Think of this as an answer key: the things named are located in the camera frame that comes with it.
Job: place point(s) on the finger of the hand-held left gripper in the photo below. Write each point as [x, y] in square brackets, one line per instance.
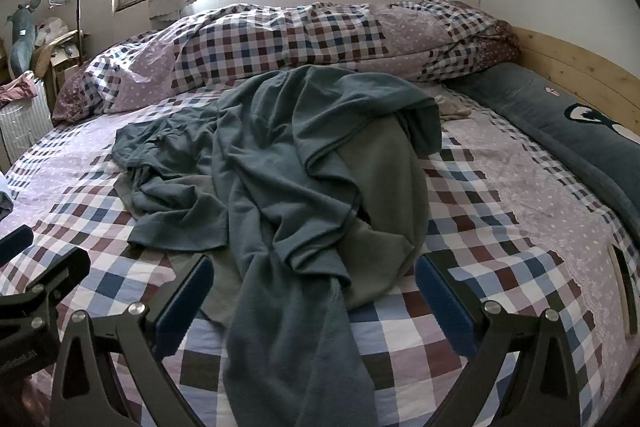
[65, 269]
[15, 244]

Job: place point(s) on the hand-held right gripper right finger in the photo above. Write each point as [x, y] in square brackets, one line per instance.
[442, 307]

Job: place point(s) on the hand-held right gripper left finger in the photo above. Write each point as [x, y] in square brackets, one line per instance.
[185, 302]

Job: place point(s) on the blue-grey sweatshirt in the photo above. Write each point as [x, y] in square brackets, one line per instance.
[280, 157]

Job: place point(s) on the checked pink bed sheet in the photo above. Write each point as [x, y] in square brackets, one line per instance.
[500, 207]

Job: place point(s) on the grey-green shirt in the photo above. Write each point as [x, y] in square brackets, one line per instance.
[385, 207]

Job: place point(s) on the pink cloth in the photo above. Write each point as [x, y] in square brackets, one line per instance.
[17, 89]

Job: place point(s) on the small beige cloth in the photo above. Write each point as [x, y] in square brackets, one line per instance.
[452, 107]

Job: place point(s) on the blue plush whale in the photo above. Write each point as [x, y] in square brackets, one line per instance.
[22, 32]

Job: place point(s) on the wooden headboard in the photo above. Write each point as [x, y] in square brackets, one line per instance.
[575, 62]

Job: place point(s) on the checked duvet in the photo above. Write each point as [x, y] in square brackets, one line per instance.
[300, 42]

